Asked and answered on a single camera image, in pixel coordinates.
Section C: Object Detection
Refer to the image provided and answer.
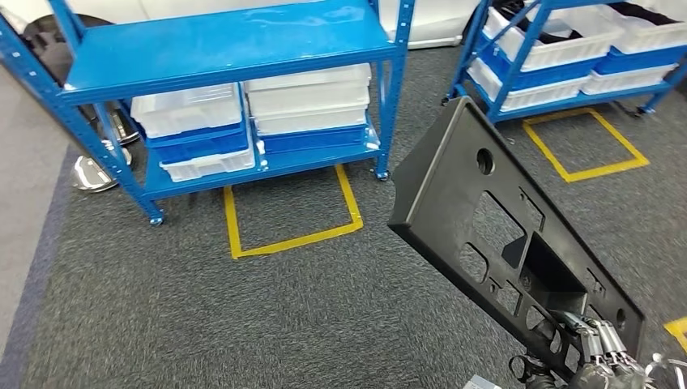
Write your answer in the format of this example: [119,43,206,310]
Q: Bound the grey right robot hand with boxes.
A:
[553,310,648,389]

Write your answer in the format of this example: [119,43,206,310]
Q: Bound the black plastic panel part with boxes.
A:
[387,96,646,385]

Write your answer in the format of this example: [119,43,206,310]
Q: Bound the yellow floor tape square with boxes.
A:
[522,107,651,184]
[664,316,687,353]

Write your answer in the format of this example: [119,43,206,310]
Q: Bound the white plastic bin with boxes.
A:
[481,5,626,74]
[160,143,258,184]
[465,56,591,113]
[245,83,371,118]
[600,2,687,55]
[252,105,370,137]
[242,63,373,93]
[581,64,678,96]
[130,83,245,139]

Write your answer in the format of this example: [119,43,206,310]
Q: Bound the black plastic parts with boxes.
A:
[617,1,683,26]
[496,0,585,45]

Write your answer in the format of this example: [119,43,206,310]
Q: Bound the chrome round stand base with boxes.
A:
[70,147,134,193]
[103,107,142,147]

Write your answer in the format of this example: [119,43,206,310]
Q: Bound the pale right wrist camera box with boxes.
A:
[461,374,503,389]

